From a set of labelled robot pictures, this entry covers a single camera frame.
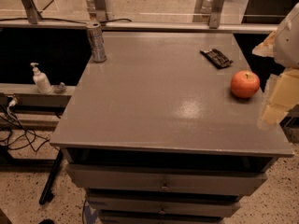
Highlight metal bracket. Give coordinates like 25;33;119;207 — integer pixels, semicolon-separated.
21;0;42;24
93;0;107;21
192;0;224;29

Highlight metal bracket left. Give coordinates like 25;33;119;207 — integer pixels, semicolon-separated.
21;0;42;24

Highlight silver drink can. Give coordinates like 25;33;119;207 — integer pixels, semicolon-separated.
86;21;107;63

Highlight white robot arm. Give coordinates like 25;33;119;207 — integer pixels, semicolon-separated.
252;4;299;128

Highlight metal bracket right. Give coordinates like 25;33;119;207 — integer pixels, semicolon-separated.
192;0;224;29

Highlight white pump bottle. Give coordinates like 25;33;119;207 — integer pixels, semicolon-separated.
30;63;52;94

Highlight grey drawer cabinet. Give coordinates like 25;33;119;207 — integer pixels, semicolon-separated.
51;32;292;224

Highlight grey drawer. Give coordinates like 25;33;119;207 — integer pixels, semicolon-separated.
65;164;267;196
88;193;240;217

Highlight metal bracket middle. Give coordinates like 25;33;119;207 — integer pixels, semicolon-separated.
93;0;107;21

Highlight black slanted leg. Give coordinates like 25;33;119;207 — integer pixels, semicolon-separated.
39;151;64;205

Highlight black cable bundle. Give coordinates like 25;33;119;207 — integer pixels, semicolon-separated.
0;93;60;152

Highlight red apple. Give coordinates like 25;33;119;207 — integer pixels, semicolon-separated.
230;71;260;99

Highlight top grey drawer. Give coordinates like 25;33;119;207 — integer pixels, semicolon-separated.
65;164;267;196

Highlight small grey clip object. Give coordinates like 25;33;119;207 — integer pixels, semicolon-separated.
54;82;66;93

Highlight middle grey drawer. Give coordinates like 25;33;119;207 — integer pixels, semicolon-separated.
88;193;240;217

